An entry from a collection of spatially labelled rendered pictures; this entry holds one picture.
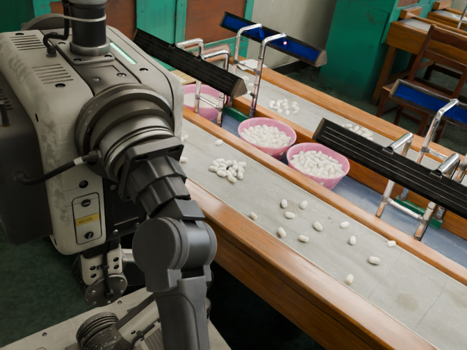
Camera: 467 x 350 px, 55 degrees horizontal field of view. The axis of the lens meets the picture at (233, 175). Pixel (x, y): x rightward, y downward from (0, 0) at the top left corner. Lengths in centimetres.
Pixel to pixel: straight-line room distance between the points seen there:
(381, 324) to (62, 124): 100
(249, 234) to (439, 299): 62
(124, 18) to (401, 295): 166
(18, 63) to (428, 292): 128
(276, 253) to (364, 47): 317
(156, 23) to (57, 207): 169
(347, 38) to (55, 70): 384
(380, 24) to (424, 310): 315
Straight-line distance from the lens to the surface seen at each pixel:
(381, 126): 235
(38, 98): 72
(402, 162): 139
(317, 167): 192
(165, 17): 240
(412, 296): 152
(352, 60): 446
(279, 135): 211
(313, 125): 224
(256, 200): 166
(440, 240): 189
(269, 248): 145
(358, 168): 200
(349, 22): 443
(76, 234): 85
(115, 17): 222
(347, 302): 138
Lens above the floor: 177
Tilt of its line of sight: 35 degrees down
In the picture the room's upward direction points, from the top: 8 degrees clockwise
